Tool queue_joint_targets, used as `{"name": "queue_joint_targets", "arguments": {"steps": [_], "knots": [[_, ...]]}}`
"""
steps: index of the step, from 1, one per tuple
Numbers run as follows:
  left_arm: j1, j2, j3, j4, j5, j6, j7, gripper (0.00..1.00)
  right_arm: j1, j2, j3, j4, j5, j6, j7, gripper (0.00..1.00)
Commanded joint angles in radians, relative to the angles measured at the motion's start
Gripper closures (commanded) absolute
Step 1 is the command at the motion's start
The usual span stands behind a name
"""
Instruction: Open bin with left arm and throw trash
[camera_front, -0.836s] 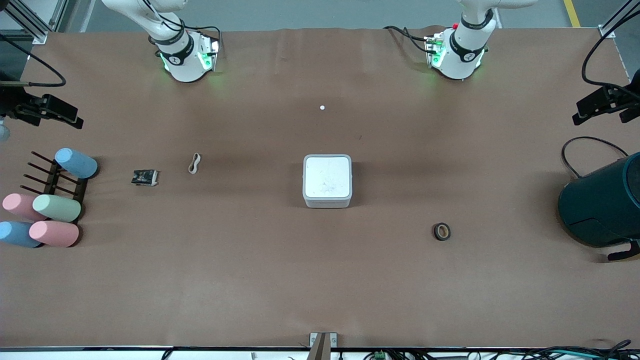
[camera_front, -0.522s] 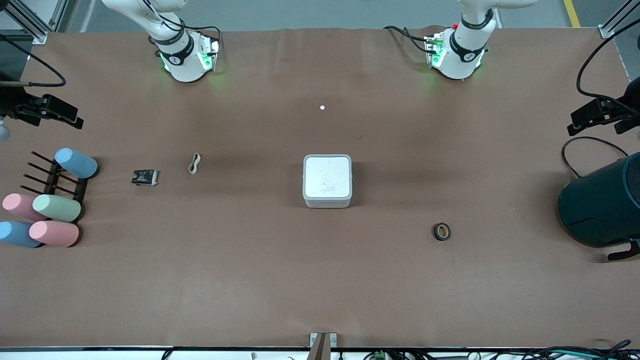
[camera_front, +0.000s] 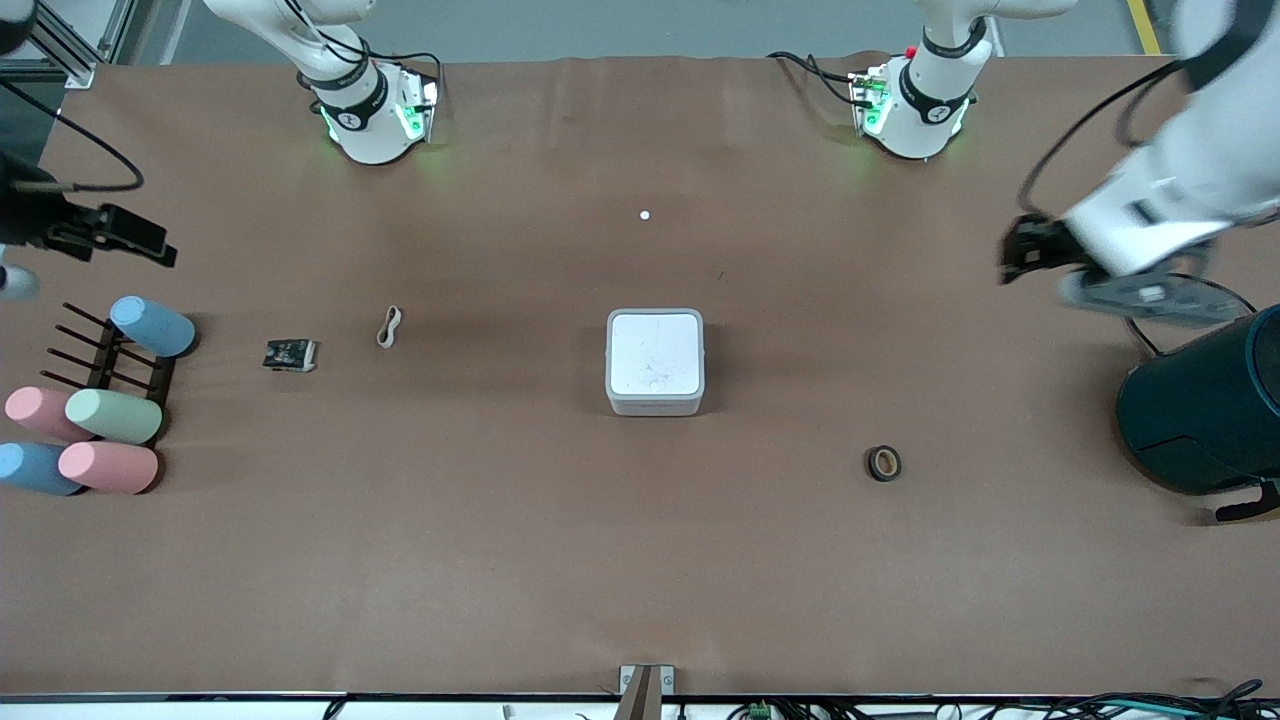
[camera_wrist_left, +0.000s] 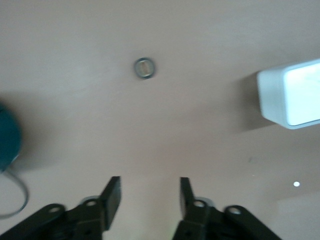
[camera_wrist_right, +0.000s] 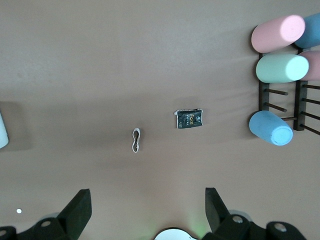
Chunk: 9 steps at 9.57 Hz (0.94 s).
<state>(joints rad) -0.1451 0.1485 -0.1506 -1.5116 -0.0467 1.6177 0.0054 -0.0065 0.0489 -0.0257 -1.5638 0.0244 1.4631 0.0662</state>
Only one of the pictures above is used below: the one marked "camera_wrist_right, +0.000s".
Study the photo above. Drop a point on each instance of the white lidded trash bin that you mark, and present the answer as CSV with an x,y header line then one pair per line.
x,y
3,132

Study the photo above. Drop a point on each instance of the dark wooden cup rack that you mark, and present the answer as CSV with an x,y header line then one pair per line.
x,y
299,110

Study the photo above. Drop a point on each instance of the blue cup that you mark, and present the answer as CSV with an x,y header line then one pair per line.
x,y
310,32
267,127

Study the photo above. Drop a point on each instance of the black snack wrapper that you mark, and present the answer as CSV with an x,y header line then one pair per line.
x,y
188,120

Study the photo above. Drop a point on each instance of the pink cup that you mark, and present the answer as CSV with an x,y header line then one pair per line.
x,y
313,65
275,35

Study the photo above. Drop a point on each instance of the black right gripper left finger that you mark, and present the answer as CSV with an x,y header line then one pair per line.
x,y
75,215

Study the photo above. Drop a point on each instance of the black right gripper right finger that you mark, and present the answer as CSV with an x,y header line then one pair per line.
x,y
217,220

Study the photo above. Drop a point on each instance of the white paper strip loop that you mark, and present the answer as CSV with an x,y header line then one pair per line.
x,y
136,143

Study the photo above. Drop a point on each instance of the brown table cover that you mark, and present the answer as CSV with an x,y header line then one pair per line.
x,y
100,62

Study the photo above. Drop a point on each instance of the small white dot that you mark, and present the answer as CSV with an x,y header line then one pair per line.
x,y
19,211

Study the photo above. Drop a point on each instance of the green cup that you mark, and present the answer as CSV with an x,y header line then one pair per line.
x,y
277,68

